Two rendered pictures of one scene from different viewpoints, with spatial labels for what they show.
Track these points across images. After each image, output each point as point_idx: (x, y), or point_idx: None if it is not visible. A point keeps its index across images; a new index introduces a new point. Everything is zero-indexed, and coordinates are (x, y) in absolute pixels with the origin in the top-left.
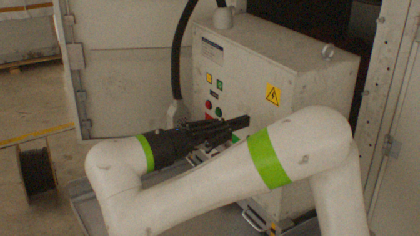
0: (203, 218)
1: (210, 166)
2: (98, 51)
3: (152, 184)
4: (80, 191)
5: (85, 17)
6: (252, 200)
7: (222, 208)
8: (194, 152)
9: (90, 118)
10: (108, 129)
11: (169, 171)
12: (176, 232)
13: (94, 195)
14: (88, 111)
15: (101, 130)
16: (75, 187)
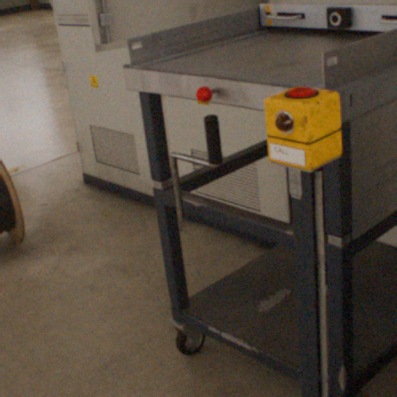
0: (328, 47)
1: None
2: None
3: (234, 46)
4: (142, 58)
5: None
6: (388, 4)
7: (344, 41)
8: (275, 10)
9: (108, 11)
10: (134, 27)
11: (247, 39)
12: (304, 56)
13: (163, 59)
14: (105, 0)
15: (124, 30)
16: (137, 50)
